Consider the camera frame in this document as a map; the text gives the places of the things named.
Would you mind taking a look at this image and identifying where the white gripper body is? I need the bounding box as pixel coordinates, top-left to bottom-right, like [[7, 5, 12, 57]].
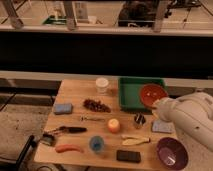
[[152, 97, 179, 122]]

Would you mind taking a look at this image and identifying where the red-orange bowl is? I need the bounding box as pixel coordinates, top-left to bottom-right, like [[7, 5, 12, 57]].
[[139, 83, 168, 108]]

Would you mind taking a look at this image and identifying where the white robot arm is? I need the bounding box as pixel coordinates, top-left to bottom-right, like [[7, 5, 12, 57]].
[[152, 92, 213, 152]]

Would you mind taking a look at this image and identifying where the purple bowl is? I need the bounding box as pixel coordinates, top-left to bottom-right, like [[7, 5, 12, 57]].
[[156, 137, 189, 171]]

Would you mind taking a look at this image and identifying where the green plastic tray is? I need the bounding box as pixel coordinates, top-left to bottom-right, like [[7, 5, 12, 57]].
[[118, 77, 166, 113]]

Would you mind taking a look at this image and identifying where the yellow banana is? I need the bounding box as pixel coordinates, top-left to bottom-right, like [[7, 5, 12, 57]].
[[122, 134, 151, 146]]

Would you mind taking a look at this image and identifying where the orange round fruit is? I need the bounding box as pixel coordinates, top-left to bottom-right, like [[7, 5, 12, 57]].
[[107, 119, 120, 133]]

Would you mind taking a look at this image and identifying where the black rectangular block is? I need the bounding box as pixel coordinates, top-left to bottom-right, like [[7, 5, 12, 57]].
[[116, 150, 141, 163]]

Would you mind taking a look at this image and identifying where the white plastic cup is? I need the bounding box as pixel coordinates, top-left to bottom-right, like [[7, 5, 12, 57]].
[[96, 77, 109, 94]]

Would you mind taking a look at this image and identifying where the bunch of dark grapes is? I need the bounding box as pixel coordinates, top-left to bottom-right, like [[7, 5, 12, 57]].
[[83, 99, 111, 113]]

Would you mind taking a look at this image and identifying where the blue cup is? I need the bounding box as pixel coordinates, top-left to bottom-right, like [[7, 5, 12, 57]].
[[89, 136, 105, 153]]

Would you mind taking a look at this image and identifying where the small metal utensil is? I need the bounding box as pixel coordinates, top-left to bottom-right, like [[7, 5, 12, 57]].
[[80, 116, 105, 122]]

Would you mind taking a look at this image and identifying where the blue sponge left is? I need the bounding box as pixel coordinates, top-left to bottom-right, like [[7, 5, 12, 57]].
[[53, 103, 73, 115]]

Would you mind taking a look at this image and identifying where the orange carrot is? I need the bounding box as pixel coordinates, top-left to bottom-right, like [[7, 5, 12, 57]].
[[55, 144, 84, 153]]

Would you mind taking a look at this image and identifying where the small metal grater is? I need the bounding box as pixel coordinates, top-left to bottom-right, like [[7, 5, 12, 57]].
[[41, 134, 56, 146]]

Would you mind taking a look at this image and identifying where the black chair part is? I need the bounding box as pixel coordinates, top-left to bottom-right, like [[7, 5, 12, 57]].
[[15, 135, 37, 171]]

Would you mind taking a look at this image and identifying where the black handled brush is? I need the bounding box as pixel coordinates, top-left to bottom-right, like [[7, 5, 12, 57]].
[[48, 126, 87, 134]]

